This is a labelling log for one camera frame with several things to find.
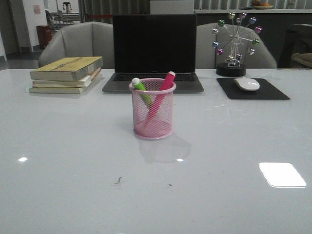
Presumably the pink highlighter pen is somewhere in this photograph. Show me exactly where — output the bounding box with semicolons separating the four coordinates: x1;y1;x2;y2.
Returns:
143;71;176;127

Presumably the green highlighter pen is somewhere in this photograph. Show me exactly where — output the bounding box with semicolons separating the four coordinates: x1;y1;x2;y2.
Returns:
132;78;153;108

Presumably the pink mesh pen holder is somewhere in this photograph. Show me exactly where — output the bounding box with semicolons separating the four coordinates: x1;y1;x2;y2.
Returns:
129;78;176;140

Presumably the grey laptop computer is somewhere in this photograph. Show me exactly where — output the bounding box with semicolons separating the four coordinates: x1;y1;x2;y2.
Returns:
102;14;204;94

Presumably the middle white book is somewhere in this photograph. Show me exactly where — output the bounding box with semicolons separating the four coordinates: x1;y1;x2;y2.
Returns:
32;68;101;88

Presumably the ferris wheel desk ornament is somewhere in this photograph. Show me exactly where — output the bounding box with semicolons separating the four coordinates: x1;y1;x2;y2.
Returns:
212;11;259;78

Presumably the right grey armchair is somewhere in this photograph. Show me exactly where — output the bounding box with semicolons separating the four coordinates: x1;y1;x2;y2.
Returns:
195;23;277;69

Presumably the grey armchair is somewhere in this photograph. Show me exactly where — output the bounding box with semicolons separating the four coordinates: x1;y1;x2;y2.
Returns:
195;23;277;69
38;21;115;69

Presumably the white computer mouse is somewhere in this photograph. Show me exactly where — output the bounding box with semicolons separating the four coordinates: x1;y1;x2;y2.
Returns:
234;77;260;91

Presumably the top yellow book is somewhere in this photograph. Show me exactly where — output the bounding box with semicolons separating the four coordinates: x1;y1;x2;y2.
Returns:
30;57;103;81

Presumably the left grey armchair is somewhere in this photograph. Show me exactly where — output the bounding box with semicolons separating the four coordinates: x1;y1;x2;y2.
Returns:
38;21;115;69

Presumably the bottom pale book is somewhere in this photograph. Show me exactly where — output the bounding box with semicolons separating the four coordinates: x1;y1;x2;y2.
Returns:
28;80;95;94

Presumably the white box behind laptop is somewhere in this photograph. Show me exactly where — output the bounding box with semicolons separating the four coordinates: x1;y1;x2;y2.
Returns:
150;0;194;15

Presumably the black mouse pad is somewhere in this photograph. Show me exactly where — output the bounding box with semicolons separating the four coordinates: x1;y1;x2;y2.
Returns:
216;78;290;100

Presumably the red trash bin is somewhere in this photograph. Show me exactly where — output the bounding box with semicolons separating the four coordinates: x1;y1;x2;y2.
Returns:
36;25;52;49

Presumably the fruit bowl on counter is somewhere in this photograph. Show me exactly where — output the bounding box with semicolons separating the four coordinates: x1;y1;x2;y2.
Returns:
251;0;273;10

